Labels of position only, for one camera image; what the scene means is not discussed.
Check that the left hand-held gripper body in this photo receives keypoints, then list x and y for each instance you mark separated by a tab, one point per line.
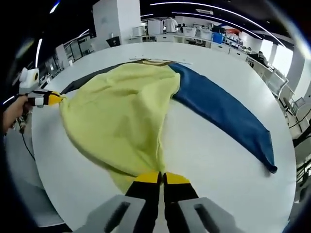
28	81

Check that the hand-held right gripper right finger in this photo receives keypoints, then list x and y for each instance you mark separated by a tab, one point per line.
178	194

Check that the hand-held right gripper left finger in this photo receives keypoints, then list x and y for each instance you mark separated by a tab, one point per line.
145	194

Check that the yellow blue grey garment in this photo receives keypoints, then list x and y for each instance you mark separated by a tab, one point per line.
116	109

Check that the white template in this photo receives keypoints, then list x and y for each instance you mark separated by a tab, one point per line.
181	62

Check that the person's left hand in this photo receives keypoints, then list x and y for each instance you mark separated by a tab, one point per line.
14	114

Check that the black waste bin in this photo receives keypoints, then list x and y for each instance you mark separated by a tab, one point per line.
113	41

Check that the white square pillar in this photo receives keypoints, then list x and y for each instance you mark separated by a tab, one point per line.
114	21

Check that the small white appliance box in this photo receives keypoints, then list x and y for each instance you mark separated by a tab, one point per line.
139	31

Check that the large white appliance box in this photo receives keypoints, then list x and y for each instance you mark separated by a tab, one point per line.
154	27

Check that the white cabinet row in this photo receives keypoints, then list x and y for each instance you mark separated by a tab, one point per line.
167	38

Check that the white storage bin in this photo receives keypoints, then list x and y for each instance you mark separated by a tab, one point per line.
203	34
188	31

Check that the white office chair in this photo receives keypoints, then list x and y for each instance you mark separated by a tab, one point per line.
278	81

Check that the blue storage bin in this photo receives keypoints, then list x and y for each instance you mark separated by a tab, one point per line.
217	38

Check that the ceiling air vent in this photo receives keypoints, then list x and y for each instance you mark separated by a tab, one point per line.
204	11

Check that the long ceiling light strip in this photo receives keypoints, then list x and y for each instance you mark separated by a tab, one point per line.
218	7

